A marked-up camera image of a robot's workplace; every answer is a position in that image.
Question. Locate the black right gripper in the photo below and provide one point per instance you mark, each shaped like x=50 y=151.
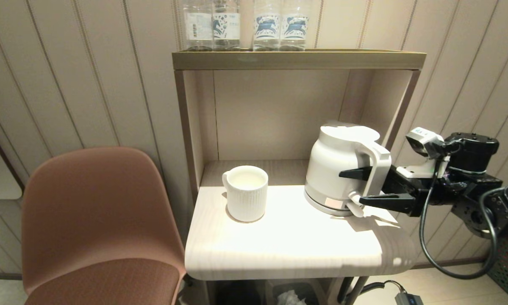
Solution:
x=410 y=188

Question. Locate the white electric kettle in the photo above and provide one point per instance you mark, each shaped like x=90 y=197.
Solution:
x=334 y=169

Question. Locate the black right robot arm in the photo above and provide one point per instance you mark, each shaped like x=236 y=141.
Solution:
x=478 y=186

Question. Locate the white round kettle base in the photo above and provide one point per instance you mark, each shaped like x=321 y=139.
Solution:
x=319 y=206

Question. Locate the beige wooden shelf table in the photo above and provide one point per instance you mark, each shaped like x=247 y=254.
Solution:
x=279 y=245

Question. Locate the grey power adapter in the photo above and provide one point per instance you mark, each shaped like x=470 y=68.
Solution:
x=409 y=300

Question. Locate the white ribbed ceramic mug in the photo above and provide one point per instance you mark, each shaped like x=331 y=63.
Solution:
x=245 y=201

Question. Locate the white crumpled tissue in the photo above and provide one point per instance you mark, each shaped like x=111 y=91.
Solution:
x=290 y=299

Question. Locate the clear bottle blue deer label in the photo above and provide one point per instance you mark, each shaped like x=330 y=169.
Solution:
x=295 y=25
x=267 y=25

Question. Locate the clear bottle blue dotted label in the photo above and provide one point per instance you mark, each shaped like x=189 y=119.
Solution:
x=227 y=25

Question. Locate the clear bottle white text label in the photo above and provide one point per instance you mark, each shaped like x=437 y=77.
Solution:
x=198 y=25

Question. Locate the pink plastic chair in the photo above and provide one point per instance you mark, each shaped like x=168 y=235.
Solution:
x=97 y=212

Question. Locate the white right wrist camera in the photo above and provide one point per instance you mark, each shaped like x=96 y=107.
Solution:
x=423 y=142

